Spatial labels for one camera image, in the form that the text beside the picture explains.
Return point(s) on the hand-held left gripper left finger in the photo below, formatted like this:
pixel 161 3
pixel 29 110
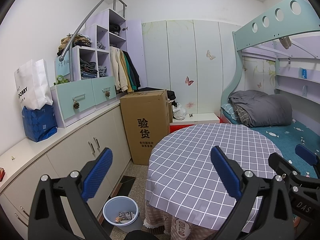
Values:
pixel 97 175

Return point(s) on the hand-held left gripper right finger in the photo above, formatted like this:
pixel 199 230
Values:
pixel 225 175

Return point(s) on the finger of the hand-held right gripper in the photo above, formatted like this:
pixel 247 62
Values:
pixel 280 162
pixel 306 155

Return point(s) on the light blue trash bin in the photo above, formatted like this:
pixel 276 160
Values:
pixel 107 210

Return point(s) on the patterned stocking package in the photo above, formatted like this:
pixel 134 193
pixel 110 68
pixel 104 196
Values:
pixel 125 215

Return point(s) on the teal candy print bedsheet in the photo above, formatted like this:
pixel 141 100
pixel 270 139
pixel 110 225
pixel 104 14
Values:
pixel 280 135

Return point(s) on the grey checked tablecloth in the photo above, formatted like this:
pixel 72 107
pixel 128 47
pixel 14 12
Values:
pixel 195 150

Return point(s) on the white low cabinet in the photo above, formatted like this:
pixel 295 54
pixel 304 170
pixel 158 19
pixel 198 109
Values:
pixel 70 142

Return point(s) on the grey duvet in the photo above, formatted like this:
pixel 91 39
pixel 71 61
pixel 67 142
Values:
pixel 265 110

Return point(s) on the grey plaid blanket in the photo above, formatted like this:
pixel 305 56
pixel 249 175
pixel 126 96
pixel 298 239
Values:
pixel 241 116

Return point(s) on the white low platform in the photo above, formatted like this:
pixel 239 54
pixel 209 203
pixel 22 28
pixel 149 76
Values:
pixel 197 118

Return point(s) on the teal striped pillow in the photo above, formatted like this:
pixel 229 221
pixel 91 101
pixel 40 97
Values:
pixel 228 111

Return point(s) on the large cardboard box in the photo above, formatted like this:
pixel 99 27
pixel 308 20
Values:
pixel 145 125

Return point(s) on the pine cone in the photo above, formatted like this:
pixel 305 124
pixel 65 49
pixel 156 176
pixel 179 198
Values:
pixel 107 94
pixel 76 105

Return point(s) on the black round stool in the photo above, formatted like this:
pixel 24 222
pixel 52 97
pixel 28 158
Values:
pixel 140 235

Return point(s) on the white plastic bag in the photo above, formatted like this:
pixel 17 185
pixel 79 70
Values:
pixel 178 112

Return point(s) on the beige patterned table skirt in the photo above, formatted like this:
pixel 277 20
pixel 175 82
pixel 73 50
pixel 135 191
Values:
pixel 162 221

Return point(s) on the blue patterned bag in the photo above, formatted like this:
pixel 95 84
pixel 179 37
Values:
pixel 38 123

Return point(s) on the wide teal drawer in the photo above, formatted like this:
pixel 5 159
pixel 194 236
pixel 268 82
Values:
pixel 77 97

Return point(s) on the small blue box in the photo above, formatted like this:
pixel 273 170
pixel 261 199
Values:
pixel 303 73

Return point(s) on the small cardboard box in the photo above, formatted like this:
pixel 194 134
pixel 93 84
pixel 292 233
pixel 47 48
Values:
pixel 170 112

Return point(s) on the narrow teal drawer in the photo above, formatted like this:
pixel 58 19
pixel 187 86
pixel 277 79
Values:
pixel 103 88

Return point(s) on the black cloth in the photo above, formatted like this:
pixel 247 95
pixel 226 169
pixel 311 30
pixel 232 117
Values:
pixel 172 95

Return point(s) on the red object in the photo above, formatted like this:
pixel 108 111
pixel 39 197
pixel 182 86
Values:
pixel 1 173

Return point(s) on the pink butterfly sticker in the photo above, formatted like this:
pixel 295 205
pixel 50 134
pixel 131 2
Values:
pixel 189 80

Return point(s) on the green hair clip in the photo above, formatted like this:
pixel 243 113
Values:
pixel 60 80

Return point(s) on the blue folded jeans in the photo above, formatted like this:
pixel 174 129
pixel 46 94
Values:
pixel 103 71

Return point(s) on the mustard hanging garment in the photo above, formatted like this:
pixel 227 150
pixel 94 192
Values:
pixel 125 73

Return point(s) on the dark folded jeans pile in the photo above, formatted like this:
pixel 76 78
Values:
pixel 88 70

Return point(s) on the cream hanging jacket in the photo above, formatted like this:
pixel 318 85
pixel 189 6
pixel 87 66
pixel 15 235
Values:
pixel 117 70

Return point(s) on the green hanging garment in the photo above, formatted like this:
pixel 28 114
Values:
pixel 130 71

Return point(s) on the black hanging coat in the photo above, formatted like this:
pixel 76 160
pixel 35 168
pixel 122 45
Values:
pixel 135 71

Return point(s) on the white paper bag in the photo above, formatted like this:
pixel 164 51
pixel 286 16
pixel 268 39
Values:
pixel 31 85

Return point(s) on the light blue paper sign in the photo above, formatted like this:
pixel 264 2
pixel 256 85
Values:
pixel 62 66

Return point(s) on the brown hanging object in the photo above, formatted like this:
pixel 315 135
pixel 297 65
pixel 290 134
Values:
pixel 285 42

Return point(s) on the pale butterfly sticker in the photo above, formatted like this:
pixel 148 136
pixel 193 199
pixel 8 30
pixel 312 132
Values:
pixel 210 55

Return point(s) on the white wardrobe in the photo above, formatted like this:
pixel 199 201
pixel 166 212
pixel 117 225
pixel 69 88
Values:
pixel 180 62

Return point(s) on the grey blue folded clothes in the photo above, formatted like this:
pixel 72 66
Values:
pixel 100 45

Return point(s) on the brown folded clothes pile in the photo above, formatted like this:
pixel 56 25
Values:
pixel 75 41

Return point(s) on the purple stair storage unit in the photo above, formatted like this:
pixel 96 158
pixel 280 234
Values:
pixel 100 32

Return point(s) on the black folded clothes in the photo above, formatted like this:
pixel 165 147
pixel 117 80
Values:
pixel 115 27

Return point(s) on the grey metal handrail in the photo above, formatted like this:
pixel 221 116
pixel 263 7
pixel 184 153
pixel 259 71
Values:
pixel 87 17

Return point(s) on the purple bed wall shelves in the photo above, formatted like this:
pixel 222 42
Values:
pixel 290 78

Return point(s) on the teal bunk bed frame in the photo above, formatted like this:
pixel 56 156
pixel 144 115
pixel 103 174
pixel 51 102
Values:
pixel 270 17

